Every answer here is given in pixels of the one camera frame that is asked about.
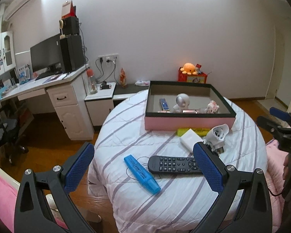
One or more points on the blue highlighter marker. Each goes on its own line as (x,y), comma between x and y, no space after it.
(146,180)

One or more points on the white wall air conditioner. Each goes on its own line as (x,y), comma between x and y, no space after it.
(15,6)

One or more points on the tissue packet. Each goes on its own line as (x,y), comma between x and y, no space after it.
(142,83)

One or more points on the black computer monitor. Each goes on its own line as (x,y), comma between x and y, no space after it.
(46,54)

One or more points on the white striped quilt cover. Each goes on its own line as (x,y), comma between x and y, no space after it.
(184,199)

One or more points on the white pink cat figurine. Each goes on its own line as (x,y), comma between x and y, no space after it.
(212,108)

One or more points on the white wall power outlet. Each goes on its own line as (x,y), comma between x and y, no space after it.
(111,57)

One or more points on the red cartoon storage box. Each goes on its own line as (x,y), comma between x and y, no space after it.
(199,78)

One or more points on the white computer desk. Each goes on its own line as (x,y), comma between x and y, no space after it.
(67,94)

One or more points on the orange octopus plush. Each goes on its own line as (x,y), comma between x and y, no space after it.
(188,69)

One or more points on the black keyboard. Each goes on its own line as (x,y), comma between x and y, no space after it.
(48,73)

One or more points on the low black white cabinet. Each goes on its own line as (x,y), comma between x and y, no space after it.
(100,104)

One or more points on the pink black storage box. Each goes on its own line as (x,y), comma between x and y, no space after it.
(200,95)

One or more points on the black speaker box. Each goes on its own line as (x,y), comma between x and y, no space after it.
(69,26)

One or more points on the black remote control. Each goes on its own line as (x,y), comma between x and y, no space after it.
(173,165)

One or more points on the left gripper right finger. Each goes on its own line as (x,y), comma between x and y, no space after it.
(243,203)

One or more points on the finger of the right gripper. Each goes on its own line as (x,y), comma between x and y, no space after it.
(282,115)

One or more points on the white power adapter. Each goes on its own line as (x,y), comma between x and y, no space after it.
(189,139)

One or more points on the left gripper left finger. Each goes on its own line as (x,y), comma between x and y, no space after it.
(64,179)

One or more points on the black office chair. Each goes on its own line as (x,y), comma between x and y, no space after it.
(15,118)

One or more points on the pink blanket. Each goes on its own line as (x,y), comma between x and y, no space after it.
(2,198)

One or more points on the red desk calendar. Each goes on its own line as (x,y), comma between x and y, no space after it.
(68,10)

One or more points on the rose gold cylinder tube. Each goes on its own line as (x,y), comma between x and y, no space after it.
(190,111)

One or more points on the white glass door cabinet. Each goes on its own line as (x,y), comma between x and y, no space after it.
(7,54)

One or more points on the black computer tower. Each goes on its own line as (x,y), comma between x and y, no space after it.
(72,53)

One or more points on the silver helmet astronaut figure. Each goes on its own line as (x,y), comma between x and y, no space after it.
(182,103)

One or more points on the red cap water bottle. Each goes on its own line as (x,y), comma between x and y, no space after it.
(92,81)

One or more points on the yellow highlighter marker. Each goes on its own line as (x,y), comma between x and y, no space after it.
(199,131)

